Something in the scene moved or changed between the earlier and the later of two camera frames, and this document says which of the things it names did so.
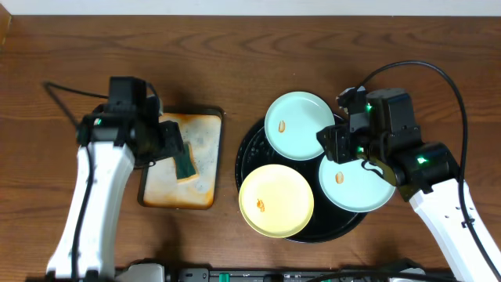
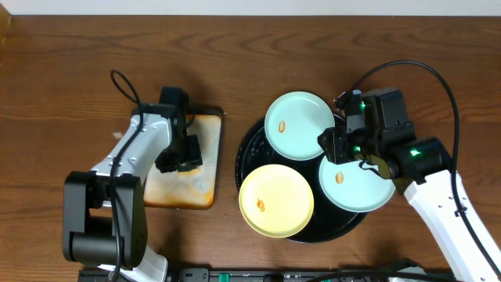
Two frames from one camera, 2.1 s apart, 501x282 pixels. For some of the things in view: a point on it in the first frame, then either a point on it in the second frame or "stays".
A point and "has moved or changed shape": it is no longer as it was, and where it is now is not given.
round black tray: x=326 y=222 stays
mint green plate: x=293 y=121 stays
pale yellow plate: x=276 y=200 stays
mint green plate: x=355 y=187 stays
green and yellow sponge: x=185 y=165 has moved or changed shape
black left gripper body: x=172 y=139 -> x=180 y=157
